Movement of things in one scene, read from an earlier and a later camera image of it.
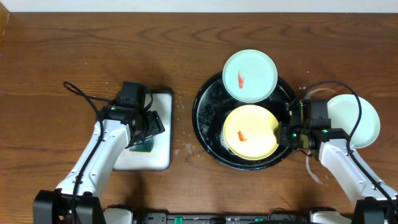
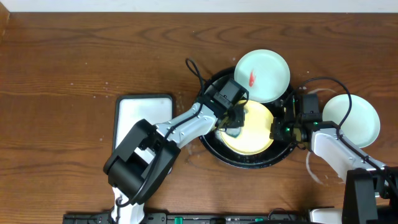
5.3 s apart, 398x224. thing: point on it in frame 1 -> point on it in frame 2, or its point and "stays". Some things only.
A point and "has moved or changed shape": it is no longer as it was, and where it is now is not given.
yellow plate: (249, 132) has moved or changed shape
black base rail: (275, 218) stays
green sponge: (144, 148) has moved or changed shape
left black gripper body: (154, 125) -> (235, 116)
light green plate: (343, 111) stays
